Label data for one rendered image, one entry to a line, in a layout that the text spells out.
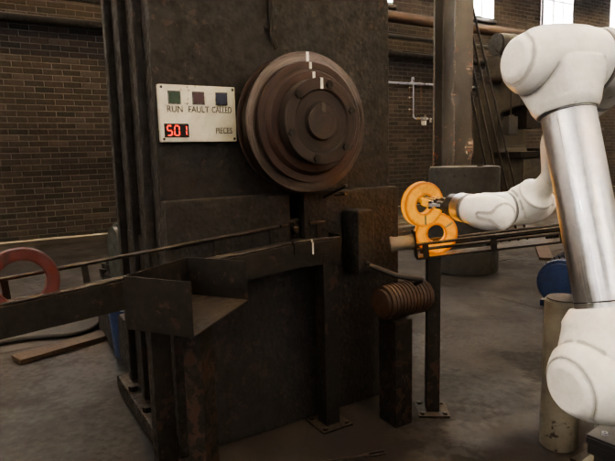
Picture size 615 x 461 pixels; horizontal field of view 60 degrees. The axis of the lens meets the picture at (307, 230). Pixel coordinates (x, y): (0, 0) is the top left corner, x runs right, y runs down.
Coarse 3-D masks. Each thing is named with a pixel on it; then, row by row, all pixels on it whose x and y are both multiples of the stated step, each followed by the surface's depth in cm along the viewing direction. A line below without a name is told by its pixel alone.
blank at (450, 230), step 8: (440, 216) 198; (432, 224) 198; (440, 224) 198; (448, 224) 198; (416, 232) 199; (424, 232) 199; (448, 232) 198; (456, 232) 198; (416, 240) 199; (424, 240) 199; (440, 240) 200; (448, 248) 199
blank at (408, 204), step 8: (416, 184) 183; (424, 184) 184; (432, 184) 185; (408, 192) 183; (416, 192) 183; (424, 192) 184; (432, 192) 186; (440, 192) 187; (408, 200) 183; (416, 200) 184; (408, 208) 183; (408, 216) 184; (416, 216) 185; (424, 216) 186; (432, 216) 187; (416, 224) 186; (424, 224) 187
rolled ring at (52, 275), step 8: (16, 248) 142; (24, 248) 143; (32, 248) 146; (0, 256) 140; (8, 256) 141; (16, 256) 142; (24, 256) 143; (32, 256) 144; (40, 256) 145; (48, 256) 146; (0, 264) 140; (40, 264) 145; (48, 264) 146; (48, 272) 146; (56, 272) 147; (48, 280) 146; (56, 280) 147; (48, 288) 147; (56, 288) 148; (0, 296) 141
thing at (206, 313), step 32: (128, 288) 133; (160, 288) 129; (192, 288) 157; (224, 288) 153; (128, 320) 135; (160, 320) 130; (192, 320) 127; (192, 352) 144; (192, 384) 145; (192, 416) 147; (192, 448) 148
